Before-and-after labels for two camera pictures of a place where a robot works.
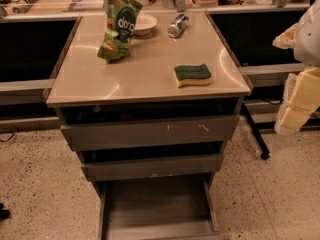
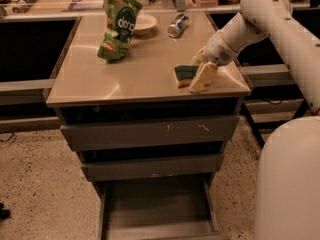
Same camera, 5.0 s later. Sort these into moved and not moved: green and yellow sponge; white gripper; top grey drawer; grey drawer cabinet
Moved: white gripper
Not moved: top grey drawer; grey drawer cabinet; green and yellow sponge
